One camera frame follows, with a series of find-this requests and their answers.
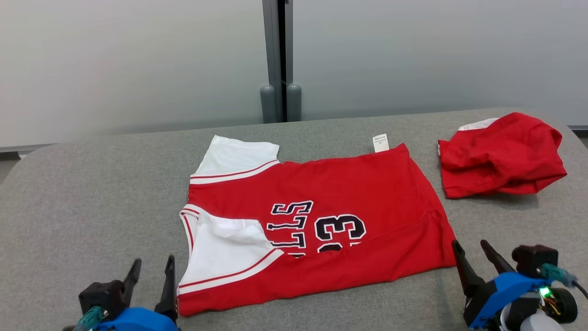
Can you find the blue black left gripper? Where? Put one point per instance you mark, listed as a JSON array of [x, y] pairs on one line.
[[138, 322]]

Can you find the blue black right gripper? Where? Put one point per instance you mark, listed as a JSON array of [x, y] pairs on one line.
[[500, 292]]

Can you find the red shorts white waistband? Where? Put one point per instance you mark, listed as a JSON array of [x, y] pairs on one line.
[[500, 156]]

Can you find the red white basketball jersey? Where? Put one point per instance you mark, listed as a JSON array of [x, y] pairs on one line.
[[367, 193]]

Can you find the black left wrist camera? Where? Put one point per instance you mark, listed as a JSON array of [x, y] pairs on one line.
[[103, 296]]

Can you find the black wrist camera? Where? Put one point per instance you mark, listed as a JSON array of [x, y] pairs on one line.
[[103, 296], [533, 259]]

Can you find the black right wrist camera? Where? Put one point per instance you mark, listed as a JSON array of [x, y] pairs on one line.
[[533, 259]]

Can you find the grey partition post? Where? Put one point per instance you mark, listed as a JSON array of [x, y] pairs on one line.
[[280, 55]]

